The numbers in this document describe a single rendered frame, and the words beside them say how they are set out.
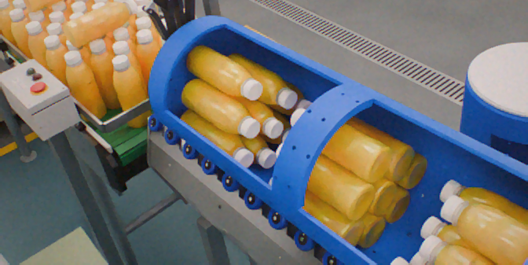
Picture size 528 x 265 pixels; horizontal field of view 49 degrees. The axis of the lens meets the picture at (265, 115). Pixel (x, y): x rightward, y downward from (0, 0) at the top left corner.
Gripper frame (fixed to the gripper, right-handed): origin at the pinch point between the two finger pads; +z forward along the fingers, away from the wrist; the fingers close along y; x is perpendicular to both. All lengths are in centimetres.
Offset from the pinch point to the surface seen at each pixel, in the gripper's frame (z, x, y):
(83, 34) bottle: 2.8, -30.9, 9.9
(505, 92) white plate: 12, 53, -45
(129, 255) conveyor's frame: 95, -43, 18
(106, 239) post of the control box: 64, -25, 27
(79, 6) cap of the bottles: 7, -54, 1
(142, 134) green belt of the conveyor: 26.3, -13.7, 10.1
